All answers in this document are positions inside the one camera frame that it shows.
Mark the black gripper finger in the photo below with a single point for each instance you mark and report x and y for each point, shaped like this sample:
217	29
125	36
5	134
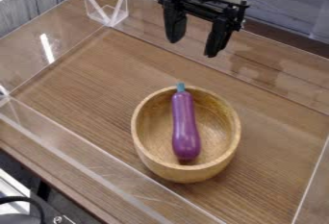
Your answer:
219	37
174	18

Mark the purple toy eggplant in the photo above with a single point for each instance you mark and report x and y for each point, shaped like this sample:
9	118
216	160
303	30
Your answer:
187	140

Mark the oval wooden bowl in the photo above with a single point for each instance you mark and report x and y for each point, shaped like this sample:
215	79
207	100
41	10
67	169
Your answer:
220	128

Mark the clear acrylic corner bracket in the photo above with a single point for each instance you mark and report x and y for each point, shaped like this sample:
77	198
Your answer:
108	15

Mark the clear acrylic enclosure walls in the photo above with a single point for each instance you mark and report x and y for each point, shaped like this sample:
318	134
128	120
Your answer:
76	76

